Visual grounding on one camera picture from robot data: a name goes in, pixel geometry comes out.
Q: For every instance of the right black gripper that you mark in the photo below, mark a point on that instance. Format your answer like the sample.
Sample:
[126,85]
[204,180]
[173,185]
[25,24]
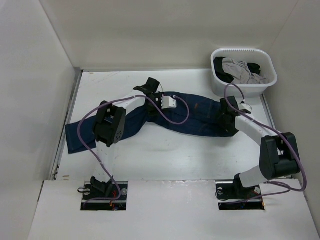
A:
[229,129]

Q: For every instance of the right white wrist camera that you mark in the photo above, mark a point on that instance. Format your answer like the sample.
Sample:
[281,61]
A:
[245,108]

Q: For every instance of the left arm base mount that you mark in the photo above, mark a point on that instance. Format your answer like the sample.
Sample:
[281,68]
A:
[94,200]

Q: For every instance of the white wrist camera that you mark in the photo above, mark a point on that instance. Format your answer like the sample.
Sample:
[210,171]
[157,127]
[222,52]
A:
[168,102]
[245,108]

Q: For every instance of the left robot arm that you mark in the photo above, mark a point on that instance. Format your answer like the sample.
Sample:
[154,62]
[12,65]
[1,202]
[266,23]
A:
[109,128]

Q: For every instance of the white plastic laundry basket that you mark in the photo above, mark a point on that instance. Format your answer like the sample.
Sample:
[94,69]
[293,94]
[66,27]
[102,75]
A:
[249,55]

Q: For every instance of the grey garment in basket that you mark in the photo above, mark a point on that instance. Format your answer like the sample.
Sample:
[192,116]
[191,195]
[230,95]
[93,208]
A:
[240,72]

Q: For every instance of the dark blue denim trousers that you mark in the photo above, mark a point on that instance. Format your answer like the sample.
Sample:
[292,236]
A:
[202,121]

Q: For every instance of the black garment in basket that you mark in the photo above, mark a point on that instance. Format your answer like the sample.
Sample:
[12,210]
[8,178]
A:
[220,70]

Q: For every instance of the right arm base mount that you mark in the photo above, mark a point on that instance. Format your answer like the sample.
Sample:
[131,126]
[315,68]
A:
[232,198]

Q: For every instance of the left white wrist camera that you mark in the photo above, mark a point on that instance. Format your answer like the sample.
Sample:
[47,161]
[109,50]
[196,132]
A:
[168,102]

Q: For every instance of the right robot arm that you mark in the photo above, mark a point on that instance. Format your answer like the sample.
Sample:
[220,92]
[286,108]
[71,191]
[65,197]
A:
[277,157]

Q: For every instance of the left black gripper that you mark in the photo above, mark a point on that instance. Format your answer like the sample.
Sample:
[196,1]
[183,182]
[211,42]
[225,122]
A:
[152,112]

